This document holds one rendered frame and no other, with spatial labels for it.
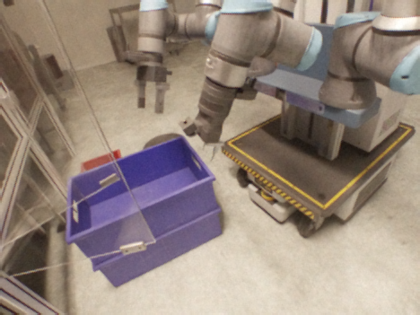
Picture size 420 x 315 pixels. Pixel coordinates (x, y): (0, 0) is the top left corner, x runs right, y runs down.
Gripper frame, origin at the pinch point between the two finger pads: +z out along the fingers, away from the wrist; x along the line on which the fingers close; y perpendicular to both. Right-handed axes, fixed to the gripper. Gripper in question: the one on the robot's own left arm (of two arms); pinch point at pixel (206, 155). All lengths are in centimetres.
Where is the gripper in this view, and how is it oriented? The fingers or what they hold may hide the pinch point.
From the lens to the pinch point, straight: 62.3
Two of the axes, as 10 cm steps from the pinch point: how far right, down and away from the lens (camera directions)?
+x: 4.6, 5.9, -6.6
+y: -8.3, 0.3, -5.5
